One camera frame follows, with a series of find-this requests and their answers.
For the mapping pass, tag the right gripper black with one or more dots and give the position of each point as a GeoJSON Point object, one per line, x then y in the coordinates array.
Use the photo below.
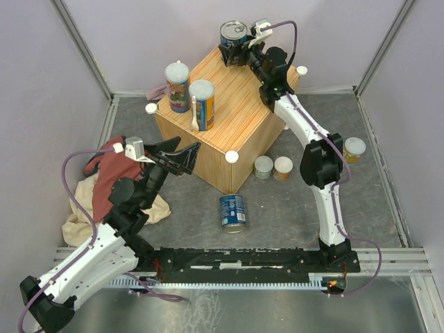
{"type": "Point", "coordinates": [228, 53]}

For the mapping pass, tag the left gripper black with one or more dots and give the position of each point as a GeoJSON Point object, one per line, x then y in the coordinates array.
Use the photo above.
{"type": "Point", "coordinates": [184, 160]}

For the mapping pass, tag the blue Progresso soup can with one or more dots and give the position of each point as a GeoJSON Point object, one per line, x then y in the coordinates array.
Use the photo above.
{"type": "Point", "coordinates": [232, 33]}

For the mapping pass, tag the tall yellow drink can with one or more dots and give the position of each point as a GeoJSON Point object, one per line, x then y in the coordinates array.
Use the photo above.
{"type": "Point", "coordinates": [204, 92]}

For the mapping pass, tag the tall can cartoon label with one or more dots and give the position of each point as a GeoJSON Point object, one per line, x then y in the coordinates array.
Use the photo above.
{"type": "Point", "coordinates": [177, 80]}

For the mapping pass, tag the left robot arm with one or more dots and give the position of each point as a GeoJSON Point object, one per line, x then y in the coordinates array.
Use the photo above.
{"type": "Point", "coordinates": [115, 246]}

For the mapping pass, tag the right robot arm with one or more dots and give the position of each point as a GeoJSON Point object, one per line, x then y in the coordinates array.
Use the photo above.
{"type": "Point", "coordinates": [322, 160]}

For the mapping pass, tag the pink cloth behind counter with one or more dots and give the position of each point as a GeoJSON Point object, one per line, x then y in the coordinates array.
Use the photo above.
{"type": "Point", "coordinates": [157, 93]}

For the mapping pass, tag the wooden cube counter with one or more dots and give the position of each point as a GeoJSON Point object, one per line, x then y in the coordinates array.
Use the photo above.
{"type": "Point", "coordinates": [244, 127]}

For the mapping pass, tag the white plastic spoon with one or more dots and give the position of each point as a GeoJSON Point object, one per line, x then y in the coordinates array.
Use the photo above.
{"type": "Point", "coordinates": [194, 123]}

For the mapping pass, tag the red cloth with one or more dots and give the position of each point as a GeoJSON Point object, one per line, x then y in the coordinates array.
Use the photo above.
{"type": "Point", "coordinates": [110, 167]}

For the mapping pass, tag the blue soup can lying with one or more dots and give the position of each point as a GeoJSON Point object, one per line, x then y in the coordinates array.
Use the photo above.
{"type": "Point", "coordinates": [233, 214]}

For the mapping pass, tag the clear lid small cup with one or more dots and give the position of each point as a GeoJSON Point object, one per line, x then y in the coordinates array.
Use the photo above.
{"type": "Point", "coordinates": [263, 167]}

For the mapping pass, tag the orange cup white lid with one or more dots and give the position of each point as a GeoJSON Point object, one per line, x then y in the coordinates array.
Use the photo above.
{"type": "Point", "coordinates": [282, 168]}

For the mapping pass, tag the beige cloth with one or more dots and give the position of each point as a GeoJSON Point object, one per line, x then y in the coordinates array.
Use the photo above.
{"type": "Point", "coordinates": [77, 229]}

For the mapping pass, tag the green orange fruit cup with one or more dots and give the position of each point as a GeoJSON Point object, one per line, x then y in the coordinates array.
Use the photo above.
{"type": "Point", "coordinates": [353, 148]}

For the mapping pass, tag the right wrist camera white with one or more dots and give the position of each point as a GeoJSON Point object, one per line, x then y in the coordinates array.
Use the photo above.
{"type": "Point", "coordinates": [261, 31]}

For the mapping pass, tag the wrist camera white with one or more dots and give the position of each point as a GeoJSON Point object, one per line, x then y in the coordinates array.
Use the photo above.
{"type": "Point", "coordinates": [261, 31]}
{"type": "Point", "coordinates": [133, 148]}

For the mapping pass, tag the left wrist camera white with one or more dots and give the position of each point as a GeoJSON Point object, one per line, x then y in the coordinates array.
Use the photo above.
{"type": "Point", "coordinates": [133, 148]}

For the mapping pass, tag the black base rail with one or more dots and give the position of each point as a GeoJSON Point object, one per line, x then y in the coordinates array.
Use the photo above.
{"type": "Point", "coordinates": [230, 265]}

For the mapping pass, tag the white cable duct strip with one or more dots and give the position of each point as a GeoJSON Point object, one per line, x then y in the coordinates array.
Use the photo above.
{"type": "Point", "coordinates": [316, 283]}

